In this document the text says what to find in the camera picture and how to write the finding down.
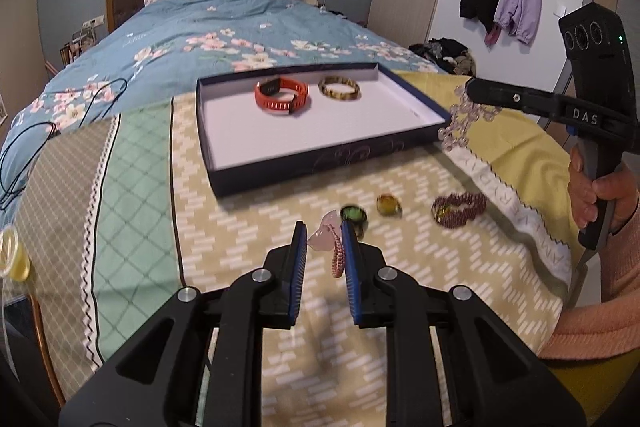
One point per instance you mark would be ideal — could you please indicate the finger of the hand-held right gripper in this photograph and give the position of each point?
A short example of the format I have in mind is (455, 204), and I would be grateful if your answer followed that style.
(515, 97)

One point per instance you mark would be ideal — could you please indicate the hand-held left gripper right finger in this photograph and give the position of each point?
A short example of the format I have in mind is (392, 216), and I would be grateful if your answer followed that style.
(350, 267)

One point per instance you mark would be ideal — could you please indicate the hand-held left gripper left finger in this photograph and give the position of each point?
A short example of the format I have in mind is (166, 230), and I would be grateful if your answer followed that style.
(300, 257)

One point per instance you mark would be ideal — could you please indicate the pink stone pendant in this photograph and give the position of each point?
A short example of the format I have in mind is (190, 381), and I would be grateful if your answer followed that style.
(322, 234)

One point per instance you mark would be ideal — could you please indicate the navy shallow box tray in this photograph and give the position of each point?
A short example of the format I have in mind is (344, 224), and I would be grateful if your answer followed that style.
(325, 127)

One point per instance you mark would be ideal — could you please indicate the person's right forearm pink sleeve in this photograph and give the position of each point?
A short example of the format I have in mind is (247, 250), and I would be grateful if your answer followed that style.
(600, 322)

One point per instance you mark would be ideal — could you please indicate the person's right hand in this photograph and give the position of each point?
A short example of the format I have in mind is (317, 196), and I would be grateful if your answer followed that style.
(625, 192)

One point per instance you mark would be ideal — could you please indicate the pink hanging garment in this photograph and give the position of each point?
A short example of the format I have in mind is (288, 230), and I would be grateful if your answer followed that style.
(491, 37)

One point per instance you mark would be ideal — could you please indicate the patchwork patterned blanket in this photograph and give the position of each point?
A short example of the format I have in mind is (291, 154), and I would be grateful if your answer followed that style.
(240, 232)

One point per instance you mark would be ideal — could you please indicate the pile of dark clothes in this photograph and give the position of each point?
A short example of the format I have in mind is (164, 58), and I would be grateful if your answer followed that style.
(445, 52)

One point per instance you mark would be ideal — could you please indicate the orange watch band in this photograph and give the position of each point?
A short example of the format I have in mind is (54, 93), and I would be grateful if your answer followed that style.
(262, 99)

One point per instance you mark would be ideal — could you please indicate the amber brown bangle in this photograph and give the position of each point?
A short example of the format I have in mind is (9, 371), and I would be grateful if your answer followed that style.
(325, 92)

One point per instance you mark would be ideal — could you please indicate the blue floral duvet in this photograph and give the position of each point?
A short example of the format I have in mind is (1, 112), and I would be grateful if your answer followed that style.
(200, 37)

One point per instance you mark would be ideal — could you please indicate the yellow round container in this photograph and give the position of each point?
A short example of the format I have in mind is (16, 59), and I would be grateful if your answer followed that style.
(12, 257)

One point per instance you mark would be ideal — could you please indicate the dark phone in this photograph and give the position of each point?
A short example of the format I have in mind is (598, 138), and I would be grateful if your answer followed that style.
(17, 314)

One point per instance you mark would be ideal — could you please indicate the white light switch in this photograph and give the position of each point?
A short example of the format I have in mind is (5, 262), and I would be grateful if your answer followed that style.
(561, 12)

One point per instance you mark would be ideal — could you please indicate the white wall outlet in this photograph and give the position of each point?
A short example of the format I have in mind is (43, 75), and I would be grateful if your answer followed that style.
(93, 23)

